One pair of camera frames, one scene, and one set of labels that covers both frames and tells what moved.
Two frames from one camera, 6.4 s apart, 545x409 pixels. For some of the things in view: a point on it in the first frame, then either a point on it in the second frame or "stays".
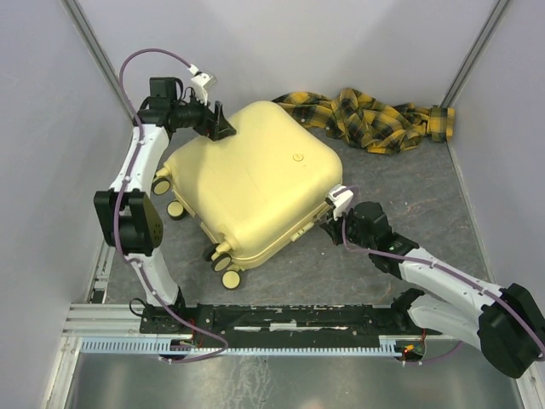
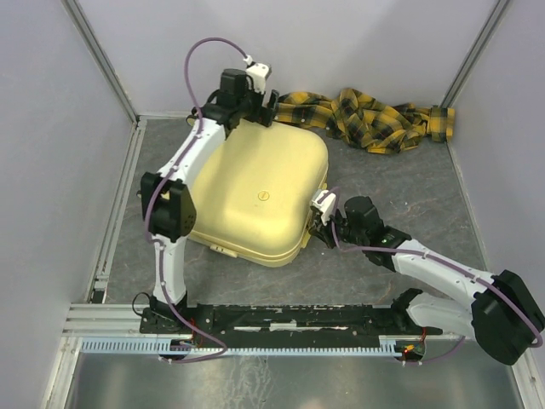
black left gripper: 215,126 → 264,116
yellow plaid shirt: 363,122 stays
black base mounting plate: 283,325 stays
